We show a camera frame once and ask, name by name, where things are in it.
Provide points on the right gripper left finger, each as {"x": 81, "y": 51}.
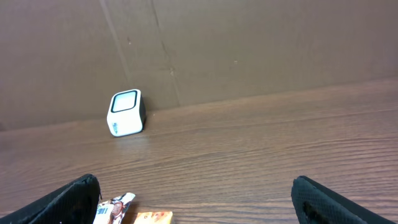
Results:
{"x": 75, "y": 202}

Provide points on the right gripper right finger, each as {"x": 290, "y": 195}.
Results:
{"x": 317, "y": 204}

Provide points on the beige brown snack pouch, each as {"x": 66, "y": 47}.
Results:
{"x": 113, "y": 211}

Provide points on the small orange white box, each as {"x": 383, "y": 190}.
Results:
{"x": 154, "y": 218}

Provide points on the white barcode scanner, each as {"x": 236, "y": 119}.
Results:
{"x": 127, "y": 113}

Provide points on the cardboard strip at table edge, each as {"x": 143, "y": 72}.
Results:
{"x": 63, "y": 60}

